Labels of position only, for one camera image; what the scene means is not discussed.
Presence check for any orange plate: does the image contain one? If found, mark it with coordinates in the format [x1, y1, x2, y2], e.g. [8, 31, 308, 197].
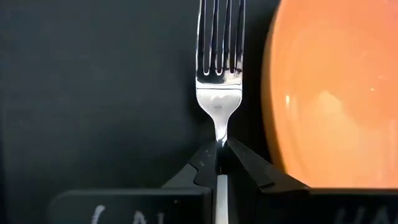
[261, 0, 398, 189]

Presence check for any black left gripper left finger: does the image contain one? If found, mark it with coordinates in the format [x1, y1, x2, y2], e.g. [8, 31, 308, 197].
[161, 139, 219, 190]

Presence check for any red-handled metal fork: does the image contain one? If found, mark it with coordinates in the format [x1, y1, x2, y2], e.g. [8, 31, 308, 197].
[195, 0, 246, 224]

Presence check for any dark plastic tray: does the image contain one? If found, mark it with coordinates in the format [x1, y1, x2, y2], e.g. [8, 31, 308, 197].
[0, 0, 287, 224]

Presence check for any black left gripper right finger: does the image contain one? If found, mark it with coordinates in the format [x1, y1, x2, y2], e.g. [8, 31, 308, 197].
[226, 138, 309, 194]

